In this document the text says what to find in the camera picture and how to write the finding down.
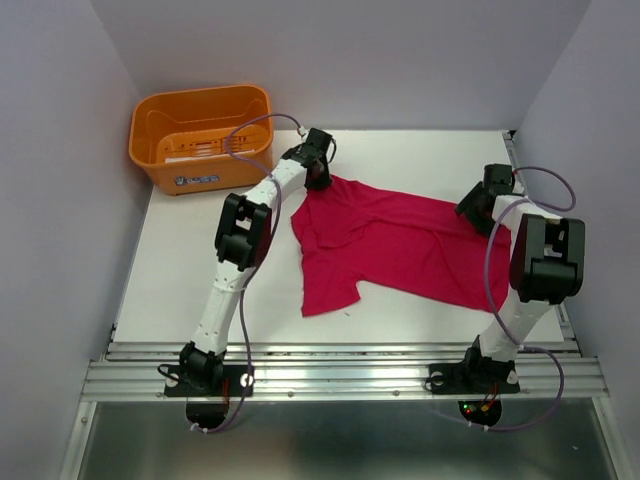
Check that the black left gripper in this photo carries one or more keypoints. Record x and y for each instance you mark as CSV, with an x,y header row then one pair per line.
x,y
323,181

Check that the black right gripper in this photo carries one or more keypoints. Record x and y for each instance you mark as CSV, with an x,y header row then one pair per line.
x,y
467,202

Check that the red t-shirt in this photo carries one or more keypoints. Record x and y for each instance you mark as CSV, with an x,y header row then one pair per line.
x,y
351,233

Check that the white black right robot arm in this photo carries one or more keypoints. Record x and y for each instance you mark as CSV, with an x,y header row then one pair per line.
x,y
546,266

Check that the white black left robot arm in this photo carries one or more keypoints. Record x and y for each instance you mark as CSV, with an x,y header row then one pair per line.
x,y
244,235

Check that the orange plastic basket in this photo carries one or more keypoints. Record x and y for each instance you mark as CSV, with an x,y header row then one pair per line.
x,y
188,142

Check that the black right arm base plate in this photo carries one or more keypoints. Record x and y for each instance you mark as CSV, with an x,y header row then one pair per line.
x,y
460,380

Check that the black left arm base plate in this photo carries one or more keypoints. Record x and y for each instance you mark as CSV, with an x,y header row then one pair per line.
x,y
232,381

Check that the aluminium rail frame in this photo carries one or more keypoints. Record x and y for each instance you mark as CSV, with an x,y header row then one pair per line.
x,y
339,396

